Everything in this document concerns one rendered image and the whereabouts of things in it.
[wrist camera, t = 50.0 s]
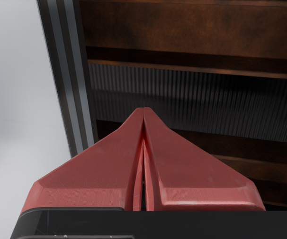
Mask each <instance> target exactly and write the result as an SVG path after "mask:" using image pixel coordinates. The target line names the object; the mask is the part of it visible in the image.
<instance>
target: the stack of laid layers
mask: <svg viewBox="0 0 287 239"><path fill-rule="evenodd" d="M38 3H39V8H40V12H41V17H42V21H43V25H44V30H45V36H46V40H47V45H48V49H49V54H50V58H51V63H52V67H53V72H54V77H55V82H56V87H57V91H58V95H59V100H60V104H61V109H62V113H63V119H64V123H65V128H66V132H67V137H68V141H69V146H70V150H71V155H72V158H73V157H75V156H76V155H78V154H79V153H81V152H82V151H84V150H85V149H87V148H89V147H90V146H92V145H94V144H95V143H97V142H98V141H99V138H98V131H97V124H96V117H95V111H94V103H93V97H92V90H91V83H90V74H89V66H88V60H87V53H86V46H85V39H84V32H83V25H82V18H81V9H80V2H79V0H38Z"/></svg>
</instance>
